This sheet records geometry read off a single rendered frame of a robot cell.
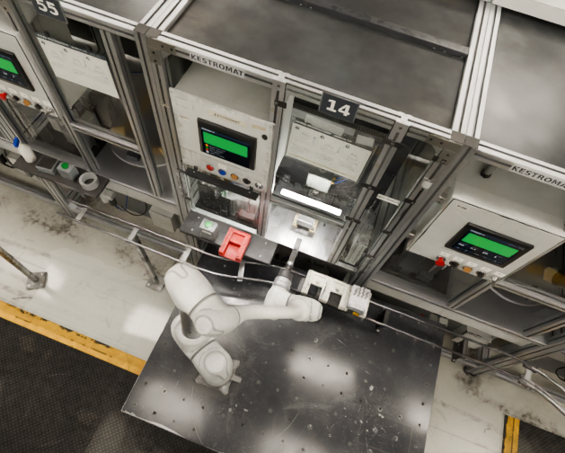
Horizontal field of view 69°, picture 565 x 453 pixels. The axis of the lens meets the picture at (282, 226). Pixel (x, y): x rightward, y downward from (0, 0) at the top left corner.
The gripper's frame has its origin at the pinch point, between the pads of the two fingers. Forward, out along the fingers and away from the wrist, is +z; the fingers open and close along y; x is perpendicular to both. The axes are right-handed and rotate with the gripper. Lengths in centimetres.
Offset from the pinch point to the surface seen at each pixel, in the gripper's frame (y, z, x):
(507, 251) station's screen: 62, -1, -78
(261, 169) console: 54, 2, 24
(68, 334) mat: -99, -76, 127
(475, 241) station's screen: 61, -1, -66
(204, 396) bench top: -33, -83, 17
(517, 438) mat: -100, -27, -184
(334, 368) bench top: -33, -45, -42
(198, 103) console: 80, 2, 51
